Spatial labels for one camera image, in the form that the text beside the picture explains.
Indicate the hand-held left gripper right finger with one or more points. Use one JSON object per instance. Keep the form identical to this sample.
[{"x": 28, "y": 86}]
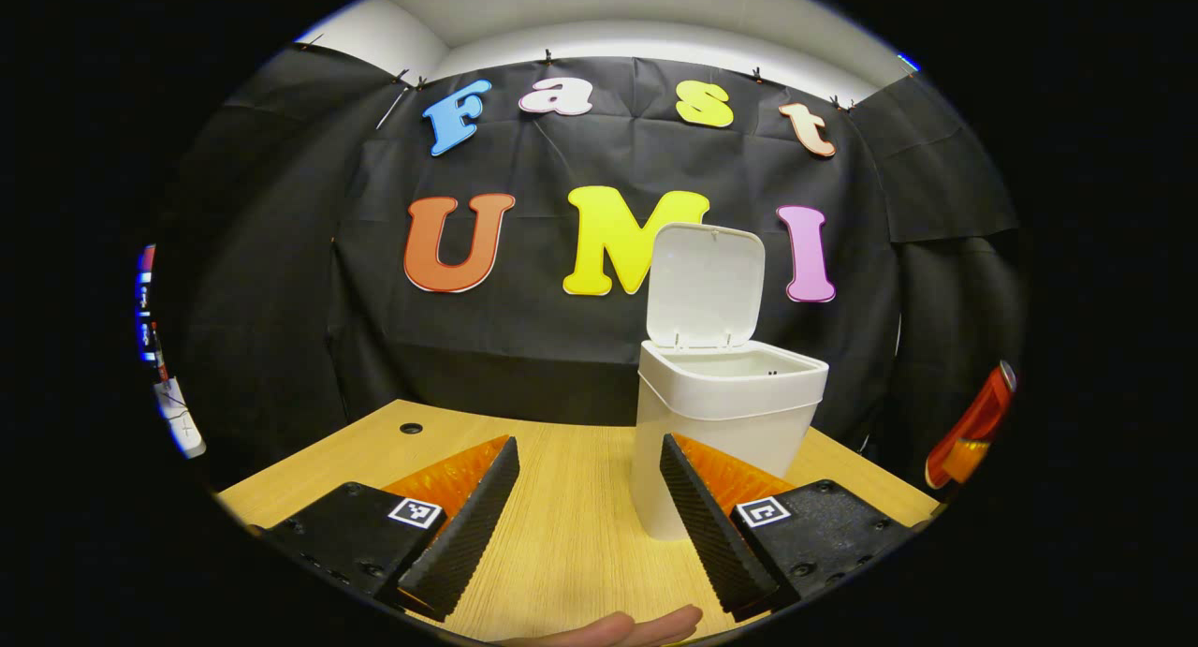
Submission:
[{"x": 716, "y": 544}]

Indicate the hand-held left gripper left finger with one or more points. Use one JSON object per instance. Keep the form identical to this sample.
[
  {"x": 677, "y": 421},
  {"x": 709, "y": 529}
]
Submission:
[{"x": 473, "y": 535}]

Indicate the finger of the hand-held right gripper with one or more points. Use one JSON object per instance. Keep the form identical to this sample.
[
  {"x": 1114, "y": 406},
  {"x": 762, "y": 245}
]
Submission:
[{"x": 964, "y": 460}]

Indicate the red pop can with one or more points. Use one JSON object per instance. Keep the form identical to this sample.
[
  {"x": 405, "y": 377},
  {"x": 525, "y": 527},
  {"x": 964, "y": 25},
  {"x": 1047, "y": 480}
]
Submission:
[{"x": 978, "y": 413}]

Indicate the white desktop garbage bin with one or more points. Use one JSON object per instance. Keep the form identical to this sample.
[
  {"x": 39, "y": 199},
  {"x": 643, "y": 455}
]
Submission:
[{"x": 721, "y": 413}]

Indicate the wooden desktop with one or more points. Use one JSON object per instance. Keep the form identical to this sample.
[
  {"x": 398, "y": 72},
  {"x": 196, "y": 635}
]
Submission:
[{"x": 580, "y": 535}]

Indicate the white side table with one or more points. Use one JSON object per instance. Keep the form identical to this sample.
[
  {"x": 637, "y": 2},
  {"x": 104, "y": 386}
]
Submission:
[{"x": 182, "y": 427}]

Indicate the black backdrop cloth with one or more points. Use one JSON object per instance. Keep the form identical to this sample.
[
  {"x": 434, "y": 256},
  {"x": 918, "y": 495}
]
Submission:
[{"x": 281, "y": 254}]

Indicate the small red bottle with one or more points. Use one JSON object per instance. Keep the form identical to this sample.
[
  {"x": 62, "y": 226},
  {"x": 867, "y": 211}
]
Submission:
[{"x": 160, "y": 357}]

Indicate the computer monitor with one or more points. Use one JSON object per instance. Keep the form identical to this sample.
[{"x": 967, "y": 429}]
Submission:
[{"x": 147, "y": 301}]

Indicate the row of small cloth clips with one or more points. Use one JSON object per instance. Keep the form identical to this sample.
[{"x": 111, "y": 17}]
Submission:
[{"x": 547, "y": 57}]

